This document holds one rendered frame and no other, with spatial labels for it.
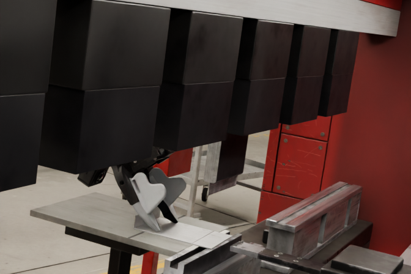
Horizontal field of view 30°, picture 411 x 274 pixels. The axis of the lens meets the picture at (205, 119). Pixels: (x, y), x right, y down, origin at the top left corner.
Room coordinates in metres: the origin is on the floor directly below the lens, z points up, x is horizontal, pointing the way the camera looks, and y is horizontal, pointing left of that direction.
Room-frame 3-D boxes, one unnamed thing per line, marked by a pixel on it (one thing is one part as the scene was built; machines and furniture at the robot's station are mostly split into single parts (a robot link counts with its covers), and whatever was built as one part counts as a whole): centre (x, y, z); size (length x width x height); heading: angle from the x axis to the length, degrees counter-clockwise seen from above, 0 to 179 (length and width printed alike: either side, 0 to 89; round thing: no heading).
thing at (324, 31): (1.32, -0.13, 1.26); 0.15 x 0.09 x 0.17; 155
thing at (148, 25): (0.78, 0.12, 1.26); 0.15 x 0.09 x 0.17; 155
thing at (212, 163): (1.12, -0.04, 1.13); 0.10 x 0.02 x 0.10; 155
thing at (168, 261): (1.09, -0.03, 0.99); 0.20 x 0.03 x 0.03; 155
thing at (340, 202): (1.62, -0.27, 0.92); 0.50 x 0.06 x 0.10; 155
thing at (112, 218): (1.18, 0.10, 1.00); 0.26 x 0.18 x 0.01; 65
